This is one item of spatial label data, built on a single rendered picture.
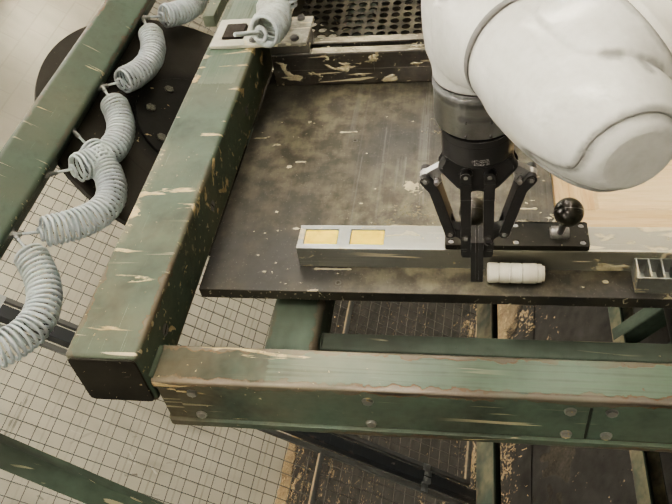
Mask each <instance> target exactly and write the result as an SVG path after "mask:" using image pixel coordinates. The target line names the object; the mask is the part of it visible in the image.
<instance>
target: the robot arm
mask: <svg viewBox="0 0 672 504"><path fill-rule="evenodd" d="M421 17H422V30H423V37H424V44H425V50H426V53H427V55H428V58H429V60H430V63H431V67H432V85H433V96H434V116H435V120H436V122H437V124H438V125H439V126H440V127H441V129H442V152H441V154H440V155H439V158H438V161H439V162H437V163H435V164H433V165H431V166H430V165H428V164H423V165H422V166H421V169H420V184H421V185H422V186H423V187H424V188H425V189H426V190H427V191H428V192H429V194H430V196H431V199H432V202H433V204H434V207H435V209H436V212H437V215H438V217H439V220H440V223H441V225H442V228H443V231H444V233H445V236H446V237H447V238H454V237H458V238H459V239H460V240H461V256H462V257H463V258H471V282H475V281H477V282H483V257H488V258H491V257H492V255H493V244H494V239H495V238H496V237H499V236H500V237H501V238H507V237H509V235H510V233H511V230H512V228H513V225H514V223H515V220H516V218H517V215H518V213H519V210H520V208H521V205H522V203H523V200H524V198H525V195H526V193H527V192H528V191H529V190H530V189H531V187H532V186H533V185H534V184H535V183H536V182H537V168H536V164H535V163H534V162H536V163H537V164H538V165H540V166H541V167H542V168H544V169H545V170H546V171H548V172H549V173H551V174H552V175H554V176H556V177H557V178H559V179H561V180H563V181H565V182H567V183H569V184H571V185H574V186H576V187H579V188H582V189H586V190H590V191H595V192H612V191H618V190H624V189H629V188H632V187H635V186H638V185H640V184H642V183H644V182H646V181H648V180H650V179H651V178H653V177H654V176H656V175H657V174H658V173H659V172H660V171H662V170H663V169H664V168H665V167H666V166H667V164H668V163H669V162H670V161H671V159H672V0H421ZM514 144H515V145H516V146H517V147H518V148H519V149H520V150H521V151H523V152H524V153H525V154H526V155H527V156H528V157H529V158H531V159H532V160H533V161H534V162H528V163H527V164H525V163H523V162H521V161H519V160H518V155H517V153H516V152H515V150H514ZM513 172H514V181H513V184H512V186H511V189H510V191H509V194H508V197H507V199H506V202H505V205H504V207H503V210H502V213H501V215H500V218H499V221H496V222H494V209H495V189H496V188H498V187H499V186H500V185H501V184H502V183H503V182H504V181H505V180H506V179H507V178H508V177H509V176H510V175H511V174H512V173H513ZM442 173H443V174H444V175H445V176H446V177H447V178H448V179H449V180H450V181H451V182H452V183H453V184H454V185H455V186H456V187H457V188H458V189H460V218H461V222H457V221H456V219H455V217H454V214H453V211H452V208H451V205H450V203H449V200H448V197H447V194H446V191H445V189H444V186H443V183H442ZM473 191H483V192H484V195H483V225H479V226H476V225H471V192H473Z"/></svg>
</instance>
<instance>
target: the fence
mask: <svg viewBox="0 0 672 504"><path fill-rule="evenodd" d="M307 230H338V231H339V234H338V239H337V244H304V240H305V236H306V231H307ZM352 230H373V231H385V236H384V244H383V245H368V244H350V239H351V233H352ZM588 234H589V241H590V249H589V251H540V250H493V255H492V257H491V258H488V257H483V269H487V263H488V262H498V263H500V262H504V263H521V264H522V263H537V264H542V266H545V270H586V271H631V269H632V265H633V261H634V258H672V227H588ZM296 250H297V255H298V259H299V263H300V266H333V267H397V268H460V269H471V258H463V257H462V256H461V250H451V249H445V233H444V231H443V228H442V226H346V225H302V226H301V229H300V233H299V238H298V242H297V246H296Z"/></svg>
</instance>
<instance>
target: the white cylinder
mask: <svg viewBox="0 0 672 504"><path fill-rule="evenodd" d="M542 281H545V266H542V264H537V263H522V264H521V263H504V262H500V263H498V262H488V263H487V282H488V283H498V282H499V283H516V284H521V283H523V284H536V283H542Z"/></svg>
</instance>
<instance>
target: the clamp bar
mask: <svg viewBox="0 0 672 504"><path fill-rule="evenodd" d="M313 22H314V16H304V15H303V14H299V15H298V16H297V17H292V22H291V27H290V29H289V32H288V33H287V35H286V36H285V38H284V39H283V40H282V41H281V42H280V43H278V44H277V45H275V46H274V47H272V48H270V52H271V59H272V63H273V68H274V74H275V79H276V84H277V85H313V84H348V83H382V82H417V81H432V67H431V63H430V60H429V58H428V55H427V53H426V50H425V44H424V37H423V33H419V34H394V35H369V36H344V37H320V38H314V37H313V31H312V25H313ZM241 23H247V25H248V29H247V31H250V23H251V19H230V20H222V21H221V23H220V25H219V27H218V29H217V31H216V33H215V36H214V38H213V40H212V42H211V44H210V49H240V48H260V47H262V46H261V45H259V44H258V43H257V42H256V41H255V40H254V39H253V37H252V36H244V38H243V39H230V40H222V36H223V34H224V31H225V29H226V27H227V25H228V24H241Z"/></svg>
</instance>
